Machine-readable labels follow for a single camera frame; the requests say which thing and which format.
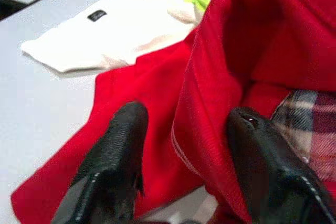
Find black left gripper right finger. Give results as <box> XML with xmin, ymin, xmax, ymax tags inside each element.
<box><xmin>225</xmin><ymin>106</ymin><xmax>336</xmax><ymax>224</ymax></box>

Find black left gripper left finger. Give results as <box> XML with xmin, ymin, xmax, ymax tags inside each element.
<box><xmin>51</xmin><ymin>102</ymin><xmax>149</xmax><ymax>224</ymax></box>

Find red polo shirt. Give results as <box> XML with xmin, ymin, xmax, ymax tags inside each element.
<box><xmin>10</xmin><ymin>0</ymin><xmax>336</xmax><ymax>224</ymax></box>

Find white table black legs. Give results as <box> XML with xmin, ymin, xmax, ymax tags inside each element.
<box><xmin>0</xmin><ymin>0</ymin><xmax>221</xmax><ymax>224</ymax></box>

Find folded white garment black label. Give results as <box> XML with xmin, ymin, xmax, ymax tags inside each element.
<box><xmin>20</xmin><ymin>0</ymin><xmax>200</xmax><ymax>74</ymax></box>

